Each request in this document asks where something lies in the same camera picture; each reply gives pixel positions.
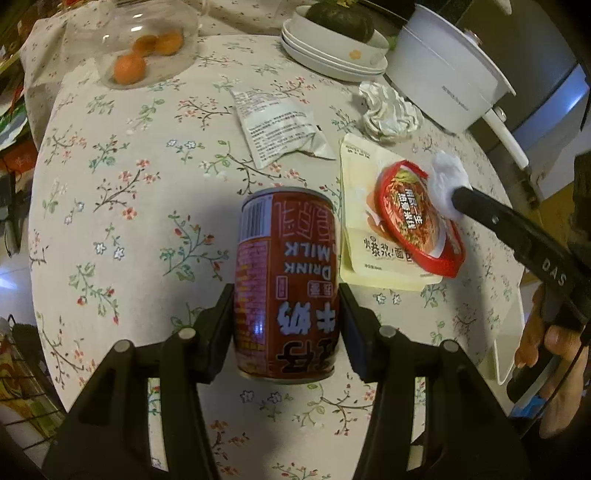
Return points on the dark green squash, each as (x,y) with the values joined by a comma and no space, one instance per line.
(341,16)

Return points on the white tissue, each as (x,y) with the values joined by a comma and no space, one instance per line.
(448,180)

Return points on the grey refrigerator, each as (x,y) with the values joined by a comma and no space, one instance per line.
(545,120)

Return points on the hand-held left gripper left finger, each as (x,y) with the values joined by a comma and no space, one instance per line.
(217,337)

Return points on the crumpled silver wrapper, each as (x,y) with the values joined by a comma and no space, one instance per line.
(390,108)

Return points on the red instant noodle lid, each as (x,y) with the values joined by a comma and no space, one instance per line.
(415,217)

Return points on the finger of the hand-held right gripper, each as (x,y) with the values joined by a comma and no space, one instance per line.
(489,212)

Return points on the wooden shelf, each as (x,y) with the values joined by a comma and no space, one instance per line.
(11,115)

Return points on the glass jar with wooden lid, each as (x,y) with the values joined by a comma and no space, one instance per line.
(143,27)

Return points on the white snack packet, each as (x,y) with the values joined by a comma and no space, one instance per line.
(277,124)

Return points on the stack of white bowls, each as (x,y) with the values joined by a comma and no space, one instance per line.
(332,53)

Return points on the small orange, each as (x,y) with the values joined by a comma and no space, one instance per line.
(130,68)
(144,45)
(168,42)

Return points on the red milk drink can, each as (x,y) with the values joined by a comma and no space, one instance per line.
(286,286)

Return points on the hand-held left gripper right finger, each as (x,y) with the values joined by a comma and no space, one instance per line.
(353,341)

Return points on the person's right hand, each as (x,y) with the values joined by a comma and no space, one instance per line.
(561,344)

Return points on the cream bread bag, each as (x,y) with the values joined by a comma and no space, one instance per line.
(364,249)

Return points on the white electric cooking pot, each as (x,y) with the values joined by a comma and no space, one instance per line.
(443,69)

